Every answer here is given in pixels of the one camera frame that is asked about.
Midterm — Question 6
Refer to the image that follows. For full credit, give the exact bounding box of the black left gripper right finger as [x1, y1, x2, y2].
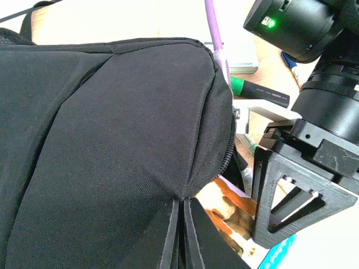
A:
[183, 198, 205, 268]

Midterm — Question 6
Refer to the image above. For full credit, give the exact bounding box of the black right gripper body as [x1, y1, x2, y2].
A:
[259, 119, 358, 185]

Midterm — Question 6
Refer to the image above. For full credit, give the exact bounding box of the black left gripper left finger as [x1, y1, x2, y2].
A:
[158, 200, 179, 269]

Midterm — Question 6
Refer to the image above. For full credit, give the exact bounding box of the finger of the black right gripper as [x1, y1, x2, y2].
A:
[251, 150, 357, 249]

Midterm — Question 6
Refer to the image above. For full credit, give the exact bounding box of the dog picture book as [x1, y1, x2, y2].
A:
[195, 179, 298, 269]

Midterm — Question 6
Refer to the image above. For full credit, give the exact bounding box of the black student backpack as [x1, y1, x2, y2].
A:
[1, 17, 247, 268]

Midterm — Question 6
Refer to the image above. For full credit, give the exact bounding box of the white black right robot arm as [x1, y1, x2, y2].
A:
[243, 1, 358, 249]

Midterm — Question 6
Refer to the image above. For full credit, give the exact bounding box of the green black highlighter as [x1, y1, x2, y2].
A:
[231, 77, 290, 108]

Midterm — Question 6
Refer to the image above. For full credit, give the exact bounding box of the blue cap white marker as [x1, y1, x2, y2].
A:
[280, 51, 303, 88]

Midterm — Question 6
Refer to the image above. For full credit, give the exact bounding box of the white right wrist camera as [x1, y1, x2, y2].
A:
[232, 99, 302, 135]

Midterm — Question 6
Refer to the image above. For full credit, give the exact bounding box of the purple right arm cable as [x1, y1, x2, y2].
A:
[204, 0, 232, 85]

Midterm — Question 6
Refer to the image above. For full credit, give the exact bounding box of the black enclosure frame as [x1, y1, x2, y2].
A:
[0, 0, 62, 23]

